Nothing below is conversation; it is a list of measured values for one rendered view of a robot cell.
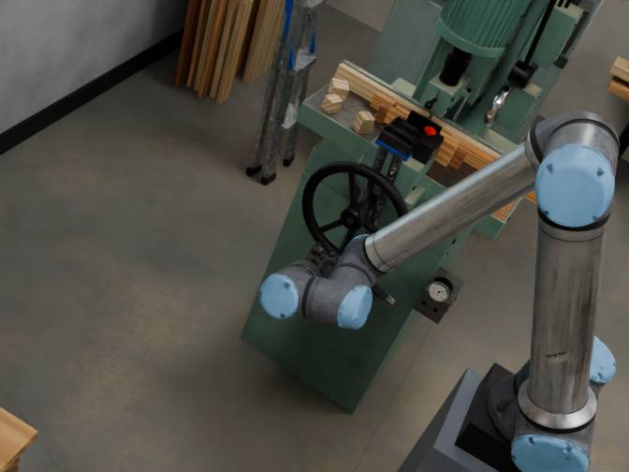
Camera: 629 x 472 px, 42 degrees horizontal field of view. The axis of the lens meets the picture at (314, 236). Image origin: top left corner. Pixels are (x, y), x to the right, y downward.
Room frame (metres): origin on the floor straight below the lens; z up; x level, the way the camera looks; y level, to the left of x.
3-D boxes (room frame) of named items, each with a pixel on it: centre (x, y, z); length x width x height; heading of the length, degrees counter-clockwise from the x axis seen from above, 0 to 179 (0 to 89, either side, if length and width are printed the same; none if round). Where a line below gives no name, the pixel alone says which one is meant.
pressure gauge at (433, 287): (1.65, -0.36, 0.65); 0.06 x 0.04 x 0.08; 75
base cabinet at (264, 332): (2.04, -0.19, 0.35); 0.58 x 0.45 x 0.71; 165
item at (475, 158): (1.89, -0.27, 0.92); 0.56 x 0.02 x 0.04; 75
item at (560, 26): (2.09, -0.36, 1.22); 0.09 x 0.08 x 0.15; 165
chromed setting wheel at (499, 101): (2.02, -0.31, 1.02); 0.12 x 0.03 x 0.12; 165
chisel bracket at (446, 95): (1.94, -0.17, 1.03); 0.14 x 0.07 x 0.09; 165
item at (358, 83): (1.94, -0.17, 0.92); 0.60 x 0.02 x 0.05; 75
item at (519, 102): (2.06, -0.36, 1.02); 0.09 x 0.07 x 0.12; 75
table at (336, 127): (1.82, -0.14, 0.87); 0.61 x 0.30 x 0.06; 75
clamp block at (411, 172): (1.74, -0.12, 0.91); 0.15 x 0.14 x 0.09; 75
